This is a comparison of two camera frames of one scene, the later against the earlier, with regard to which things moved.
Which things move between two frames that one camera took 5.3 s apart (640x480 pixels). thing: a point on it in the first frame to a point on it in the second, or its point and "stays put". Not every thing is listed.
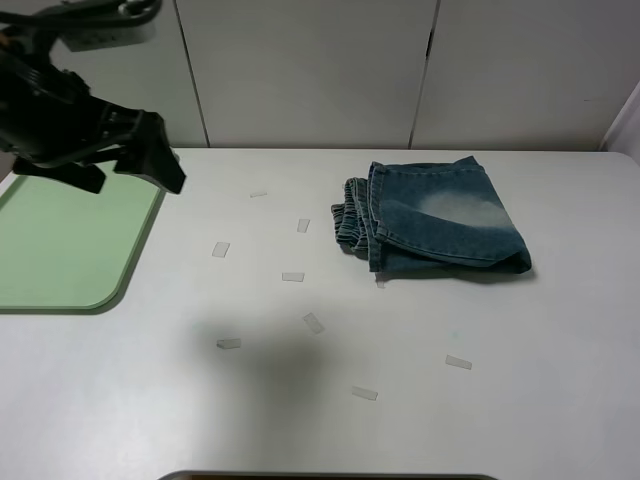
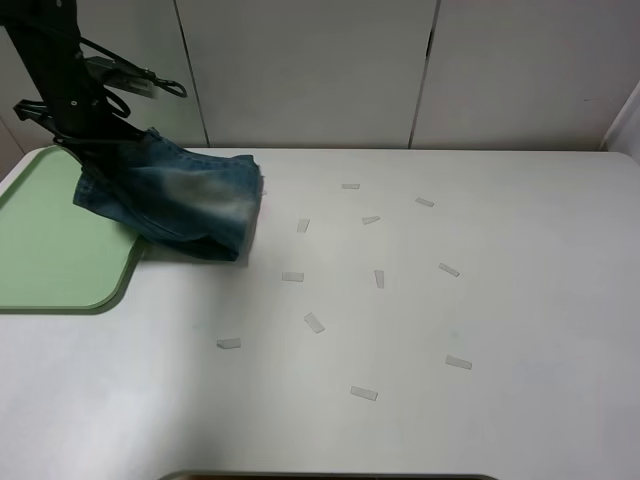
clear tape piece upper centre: x=302 y=225 stays put
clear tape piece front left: x=228 y=343 stays put
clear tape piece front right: x=453 y=360 stays put
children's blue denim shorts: x=448 y=216 to x=204 y=203
